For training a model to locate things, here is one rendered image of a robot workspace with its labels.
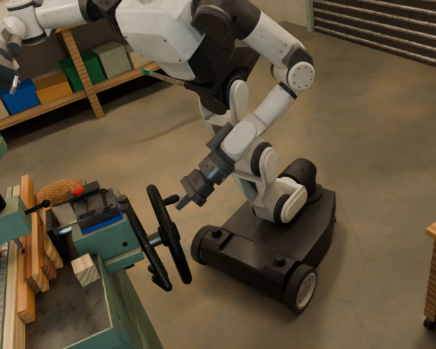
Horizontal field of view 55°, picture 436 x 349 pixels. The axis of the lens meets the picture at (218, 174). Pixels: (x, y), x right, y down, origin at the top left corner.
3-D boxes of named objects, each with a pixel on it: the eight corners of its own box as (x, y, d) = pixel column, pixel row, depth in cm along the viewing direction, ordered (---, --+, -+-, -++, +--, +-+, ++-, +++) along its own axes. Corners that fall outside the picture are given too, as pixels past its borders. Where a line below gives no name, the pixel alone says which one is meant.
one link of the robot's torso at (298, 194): (273, 192, 214) (270, 171, 207) (309, 203, 202) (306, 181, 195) (250, 217, 203) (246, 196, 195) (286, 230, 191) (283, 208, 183)
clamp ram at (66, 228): (91, 246, 103) (77, 219, 98) (61, 258, 102) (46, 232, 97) (88, 224, 110) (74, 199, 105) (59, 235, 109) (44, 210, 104)
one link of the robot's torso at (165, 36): (196, 22, 153) (138, -67, 126) (275, 26, 133) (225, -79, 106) (154, 88, 146) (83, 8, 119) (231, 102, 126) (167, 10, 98)
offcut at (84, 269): (100, 278, 95) (93, 264, 92) (82, 287, 94) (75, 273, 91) (95, 265, 98) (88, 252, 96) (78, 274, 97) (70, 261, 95)
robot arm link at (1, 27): (-33, 36, 106) (-17, 21, 117) (-13, 68, 111) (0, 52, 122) (-8, 28, 106) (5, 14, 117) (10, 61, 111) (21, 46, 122)
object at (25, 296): (34, 320, 89) (26, 309, 87) (25, 324, 89) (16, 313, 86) (33, 184, 133) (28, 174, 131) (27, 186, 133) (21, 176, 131)
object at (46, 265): (57, 277, 98) (48, 263, 95) (48, 280, 97) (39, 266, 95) (54, 236, 110) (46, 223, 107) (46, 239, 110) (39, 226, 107)
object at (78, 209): (123, 219, 101) (115, 201, 97) (78, 236, 99) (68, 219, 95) (114, 190, 111) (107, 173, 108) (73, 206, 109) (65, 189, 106)
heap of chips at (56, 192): (84, 194, 123) (79, 183, 121) (37, 212, 121) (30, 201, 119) (81, 178, 130) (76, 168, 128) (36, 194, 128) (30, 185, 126)
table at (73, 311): (167, 325, 88) (158, 308, 85) (21, 392, 83) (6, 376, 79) (119, 179, 137) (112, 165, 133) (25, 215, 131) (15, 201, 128)
